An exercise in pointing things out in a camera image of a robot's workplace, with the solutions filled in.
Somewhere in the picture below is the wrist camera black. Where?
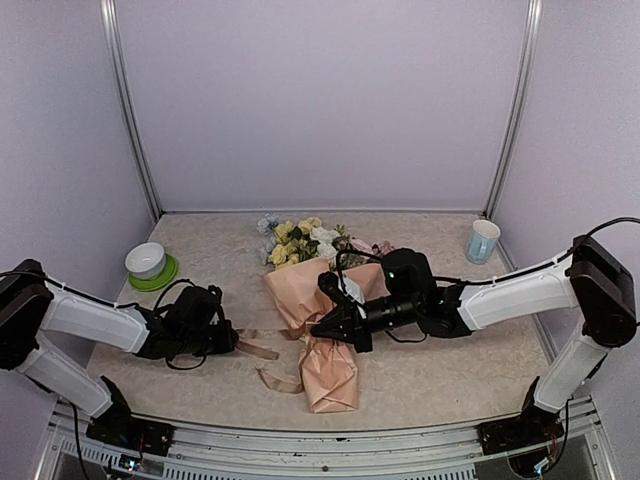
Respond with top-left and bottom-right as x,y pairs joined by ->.
317,248 -> 435,311
153,279 -> 226,333

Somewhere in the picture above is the black camera cable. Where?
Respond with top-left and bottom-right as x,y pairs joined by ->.
334,248 -> 386,281

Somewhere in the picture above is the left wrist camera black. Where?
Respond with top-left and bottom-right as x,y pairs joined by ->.
153,279 -> 226,333

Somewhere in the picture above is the pink fake flower stem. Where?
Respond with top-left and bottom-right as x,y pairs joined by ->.
350,237 -> 395,257

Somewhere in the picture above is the white bowl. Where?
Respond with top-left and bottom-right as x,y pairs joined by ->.
125,242 -> 166,280

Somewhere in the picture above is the light blue mug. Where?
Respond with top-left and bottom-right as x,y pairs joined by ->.
466,219 -> 501,265

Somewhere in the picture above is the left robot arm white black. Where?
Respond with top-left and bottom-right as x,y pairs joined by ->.
1,259 -> 239,445

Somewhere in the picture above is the front aluminium rail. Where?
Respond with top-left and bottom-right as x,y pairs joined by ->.
47,397 -> 601,480

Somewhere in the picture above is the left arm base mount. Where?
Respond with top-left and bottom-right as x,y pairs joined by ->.
86,417 -> 175,457

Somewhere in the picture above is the blue hydrangea fake flower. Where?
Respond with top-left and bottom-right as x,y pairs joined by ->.
257,214 -> 280,265

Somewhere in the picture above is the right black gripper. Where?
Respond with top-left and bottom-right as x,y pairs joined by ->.
310,294 -> 421,353

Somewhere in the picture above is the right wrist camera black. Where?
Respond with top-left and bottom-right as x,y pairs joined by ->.
317,248 -> 435,311

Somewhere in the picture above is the aluminium frame post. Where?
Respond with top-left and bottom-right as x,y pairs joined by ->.
483,0 -> 543,220
100,0 -> 163,223

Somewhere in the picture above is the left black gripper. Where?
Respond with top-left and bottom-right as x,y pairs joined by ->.
180,319 -> 238,356

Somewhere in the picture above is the beige wrapping paper sheet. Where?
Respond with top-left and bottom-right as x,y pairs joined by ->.
264,257 -> 359,414

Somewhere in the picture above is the right aluminium frame post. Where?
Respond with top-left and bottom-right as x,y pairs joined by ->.
483,0 -> 543,220

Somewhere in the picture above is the green plate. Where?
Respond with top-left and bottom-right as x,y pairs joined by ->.
128,254 -> 178,293

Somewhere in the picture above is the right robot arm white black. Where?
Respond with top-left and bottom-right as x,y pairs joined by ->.
311,233 -> 638,444

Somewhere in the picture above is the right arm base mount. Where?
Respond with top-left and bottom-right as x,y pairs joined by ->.
476,415 -> 564,455

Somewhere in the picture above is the tan satin ribbon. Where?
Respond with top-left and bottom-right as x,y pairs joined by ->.
237,314 -> 332,404

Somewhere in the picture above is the left aluminium frame post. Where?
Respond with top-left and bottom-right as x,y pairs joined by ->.
100,0 -> 163,223

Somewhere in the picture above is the white rose fake flower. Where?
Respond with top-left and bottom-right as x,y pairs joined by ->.
310,227 -> 341,260

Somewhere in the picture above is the yellow rose fake flower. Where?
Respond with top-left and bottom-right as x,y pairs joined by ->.
266,217 -> 322,269

